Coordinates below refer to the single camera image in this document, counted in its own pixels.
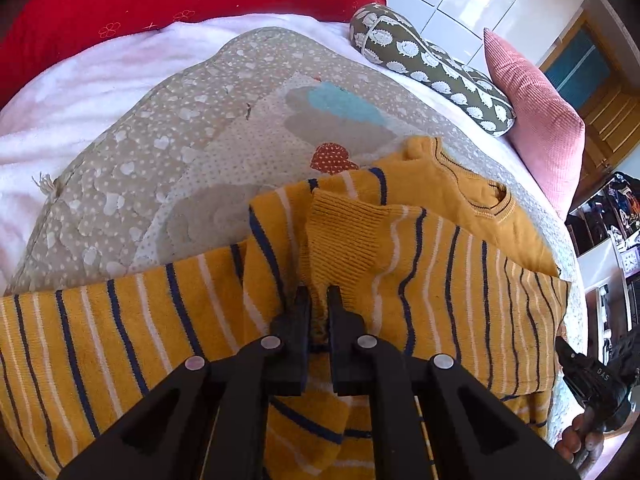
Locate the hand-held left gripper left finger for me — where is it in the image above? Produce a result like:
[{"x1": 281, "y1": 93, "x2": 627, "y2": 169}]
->
[{"x1": 57, "y1": 286, "x2": 312, "y2": 480}]

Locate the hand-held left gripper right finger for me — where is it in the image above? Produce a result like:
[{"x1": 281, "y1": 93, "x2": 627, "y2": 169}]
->
[{"x1": 327, "y1": 285, "x2": 582, "y2": 480}]

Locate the yellow striped knit sweater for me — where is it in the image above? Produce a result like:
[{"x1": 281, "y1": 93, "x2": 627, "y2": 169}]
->
[{"x1": 0, "y1": 136, "x2": 572, "y2": 480}]

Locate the person's right hand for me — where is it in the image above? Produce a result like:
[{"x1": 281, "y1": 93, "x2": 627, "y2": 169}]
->
[{"x1": 555, "y1": 407, "x2": 610, "y2": 467}]

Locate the cluttered shelf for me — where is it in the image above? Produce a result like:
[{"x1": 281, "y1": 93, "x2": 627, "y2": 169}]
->
[{"x1": 565, "y1": 171, "x2": 640, "y2": 281}]

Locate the beige quilted heart-patch blanket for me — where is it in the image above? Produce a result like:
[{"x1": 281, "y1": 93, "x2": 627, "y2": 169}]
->
[{"x1": 5, "y1": 26, "x2": 586, "y2": 448}]

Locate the green hedgehog print pillow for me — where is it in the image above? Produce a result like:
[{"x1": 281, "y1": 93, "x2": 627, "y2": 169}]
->
[{"x1": 349, "y1": 3, "x2": 516, "y2": 137}]

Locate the wooden door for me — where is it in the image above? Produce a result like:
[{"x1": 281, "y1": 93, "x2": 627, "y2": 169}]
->
[{"x1": 537, "y1": 7, "x2": 640, "y2": 206}]

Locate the white fleece blanket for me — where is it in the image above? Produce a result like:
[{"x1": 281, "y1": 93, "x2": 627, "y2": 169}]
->
[{"x1": 0, "y1": 12, "x2": 521, "y2": 296}]

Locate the pink corduroy cushion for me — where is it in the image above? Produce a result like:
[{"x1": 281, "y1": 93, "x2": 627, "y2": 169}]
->
[{"x1": 483, "y1": 28, "x2": 586, "y2": 221}]

